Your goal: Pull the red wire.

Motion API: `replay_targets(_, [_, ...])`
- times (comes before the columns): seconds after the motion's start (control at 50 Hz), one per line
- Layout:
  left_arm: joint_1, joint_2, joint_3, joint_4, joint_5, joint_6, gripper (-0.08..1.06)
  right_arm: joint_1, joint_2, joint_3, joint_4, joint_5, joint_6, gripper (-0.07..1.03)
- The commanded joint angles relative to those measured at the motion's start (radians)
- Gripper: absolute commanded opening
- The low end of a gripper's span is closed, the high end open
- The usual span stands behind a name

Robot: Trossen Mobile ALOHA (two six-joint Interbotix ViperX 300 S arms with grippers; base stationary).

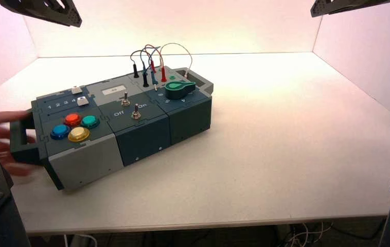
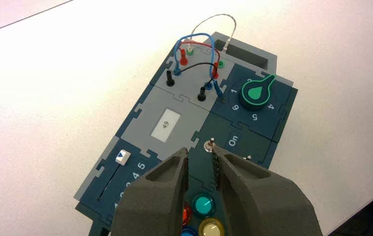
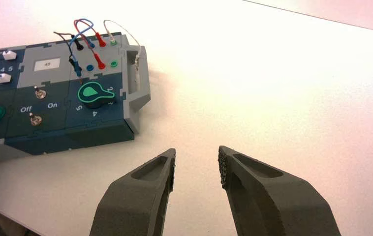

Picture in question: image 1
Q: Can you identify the red banana plug wire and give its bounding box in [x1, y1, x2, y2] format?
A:
[144, 44, 168, 83]

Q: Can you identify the yellow round push button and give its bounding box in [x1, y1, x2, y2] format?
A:
[67, 127, 91, 143]

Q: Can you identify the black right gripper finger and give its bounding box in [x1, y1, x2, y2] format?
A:
[331, 0, 390, 14]
[310, 0, 335, 17]

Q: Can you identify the blue banana plug wire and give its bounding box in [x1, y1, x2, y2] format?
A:
[139, 46, 162, 92]

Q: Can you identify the grey modular control box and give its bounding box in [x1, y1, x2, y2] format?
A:
[10, 65, 214, 191]

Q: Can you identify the green rotary knob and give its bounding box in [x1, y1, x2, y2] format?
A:
[164, 80, 197, 100]

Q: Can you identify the white cable bundle under table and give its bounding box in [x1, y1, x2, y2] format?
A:
[285, 223, 334, 247]

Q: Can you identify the green round push button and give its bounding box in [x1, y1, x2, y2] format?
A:
[80, 115, 100, 130]

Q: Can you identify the red round push button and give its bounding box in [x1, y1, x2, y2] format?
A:
[64, 113, 82, 128]

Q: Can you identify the blue round push button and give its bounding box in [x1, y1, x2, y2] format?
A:
[50, 124, 72, 140]

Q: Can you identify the white thin wire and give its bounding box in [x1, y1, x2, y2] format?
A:
[159, 42, 193, 76]

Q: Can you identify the black banana plug wire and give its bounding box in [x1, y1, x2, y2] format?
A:
[130, 50, 150, 88]

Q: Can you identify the white rectangular display label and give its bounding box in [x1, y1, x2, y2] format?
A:
[102, 85, 127, 96]

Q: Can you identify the black cable under table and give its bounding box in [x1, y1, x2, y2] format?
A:
[331, 218, 386, 240]

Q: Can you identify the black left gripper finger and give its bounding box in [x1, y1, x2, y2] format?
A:
[63, 0, 82, 27]
[0, 0, 79, 27]

